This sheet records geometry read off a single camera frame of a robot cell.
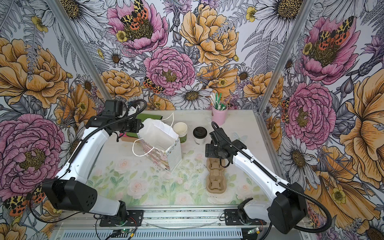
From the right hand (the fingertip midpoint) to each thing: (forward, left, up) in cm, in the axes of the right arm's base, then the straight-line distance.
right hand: (214, 155), depth 81 cm
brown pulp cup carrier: (-10, -1, -11) cm, 15 cm away
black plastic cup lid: (+18, +7, -3) cm, 19 cm away
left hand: (+10, +37, +11) cm, 40 cm away
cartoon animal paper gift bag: (+15, +32, -4) cm, 36 cm away
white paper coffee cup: (+16, +7, -10) cm, 20 cm away
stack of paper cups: (+20, +18, -1) cm, 27 cm away
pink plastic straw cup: (+33, -8, -5) cm, 34 cm away
